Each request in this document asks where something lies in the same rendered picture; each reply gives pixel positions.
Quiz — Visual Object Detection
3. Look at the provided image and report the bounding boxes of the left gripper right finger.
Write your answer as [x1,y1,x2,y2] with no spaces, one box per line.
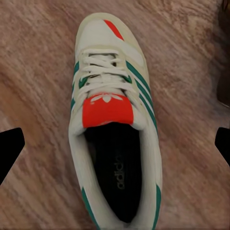
[215,127,230,166]

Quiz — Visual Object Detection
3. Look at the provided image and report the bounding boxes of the sandal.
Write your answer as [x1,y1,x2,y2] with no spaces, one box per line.
[217,0,230,108]

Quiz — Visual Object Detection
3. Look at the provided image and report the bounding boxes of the gym shoe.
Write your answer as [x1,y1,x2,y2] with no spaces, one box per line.
[69,12,162,230]

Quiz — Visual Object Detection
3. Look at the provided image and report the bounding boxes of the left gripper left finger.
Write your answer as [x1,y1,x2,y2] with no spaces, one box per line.
[0,127,25,185]

